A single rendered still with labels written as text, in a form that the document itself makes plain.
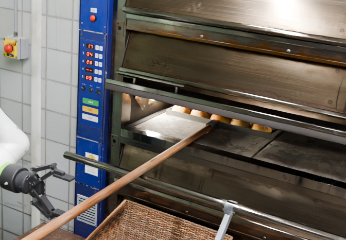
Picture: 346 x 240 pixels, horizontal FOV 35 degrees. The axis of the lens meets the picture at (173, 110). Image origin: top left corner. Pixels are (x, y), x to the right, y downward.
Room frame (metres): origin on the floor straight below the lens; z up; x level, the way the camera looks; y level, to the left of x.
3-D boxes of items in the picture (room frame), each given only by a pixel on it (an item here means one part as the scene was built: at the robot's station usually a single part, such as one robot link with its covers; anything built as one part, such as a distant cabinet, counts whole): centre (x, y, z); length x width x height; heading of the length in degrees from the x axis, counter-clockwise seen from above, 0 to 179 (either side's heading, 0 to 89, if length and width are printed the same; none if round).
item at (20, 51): (2.59, 0.78, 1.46); 0.10 x 0.07 x 0.10; 62
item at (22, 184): (1.69, 0.46, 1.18); 0.09 x 0.07 x 0.08; 63
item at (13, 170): (1.73, 0.52, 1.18); 0.12 x 0.06 x 0.09; 153
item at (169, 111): (2.64, -0.29, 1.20); 0.55 x 0.36 x 0.03; 63
